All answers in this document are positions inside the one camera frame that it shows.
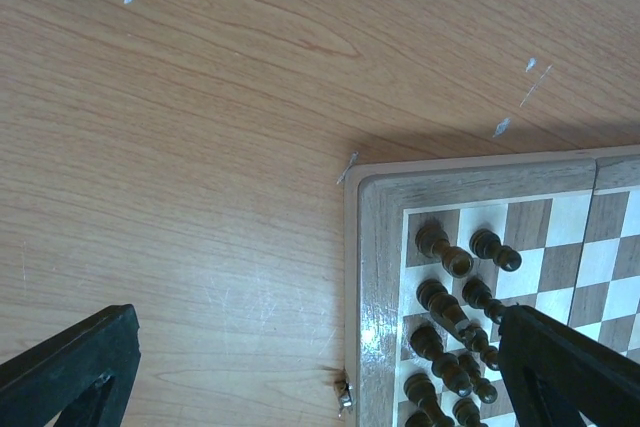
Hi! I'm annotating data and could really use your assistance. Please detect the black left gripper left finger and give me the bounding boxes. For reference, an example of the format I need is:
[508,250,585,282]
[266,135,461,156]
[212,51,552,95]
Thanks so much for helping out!
[1,304,141,426]

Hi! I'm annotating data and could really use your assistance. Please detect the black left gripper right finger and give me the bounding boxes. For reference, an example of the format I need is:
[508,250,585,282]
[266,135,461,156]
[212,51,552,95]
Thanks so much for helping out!
[498,305,639,426]

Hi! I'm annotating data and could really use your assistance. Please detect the dark chess knight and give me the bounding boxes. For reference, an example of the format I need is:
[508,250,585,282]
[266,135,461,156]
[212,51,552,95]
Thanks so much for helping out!
[416,279,471,343]

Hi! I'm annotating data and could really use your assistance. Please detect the dark chess bishop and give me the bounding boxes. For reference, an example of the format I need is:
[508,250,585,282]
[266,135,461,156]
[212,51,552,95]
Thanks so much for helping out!
[409,324,472,398]

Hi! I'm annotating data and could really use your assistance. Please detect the dark chess queen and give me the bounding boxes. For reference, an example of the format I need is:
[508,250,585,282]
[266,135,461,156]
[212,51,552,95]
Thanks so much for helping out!
[404,373,455,427]

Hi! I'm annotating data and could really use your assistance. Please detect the dark chess king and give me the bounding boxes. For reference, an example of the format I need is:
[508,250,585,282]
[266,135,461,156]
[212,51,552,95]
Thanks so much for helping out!
[405,411,433,427]

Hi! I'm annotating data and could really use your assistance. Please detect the wooden chess board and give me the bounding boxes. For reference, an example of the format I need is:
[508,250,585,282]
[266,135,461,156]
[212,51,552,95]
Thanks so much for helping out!
[345,146,639,426]

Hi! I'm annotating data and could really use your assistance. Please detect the dark chess rook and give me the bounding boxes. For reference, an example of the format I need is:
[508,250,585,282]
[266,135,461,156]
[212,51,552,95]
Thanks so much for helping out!
[415,222,473,278]

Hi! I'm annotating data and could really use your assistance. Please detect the metal board clasp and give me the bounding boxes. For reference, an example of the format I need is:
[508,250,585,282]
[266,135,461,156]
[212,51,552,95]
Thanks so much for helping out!
[333,369,354,418]

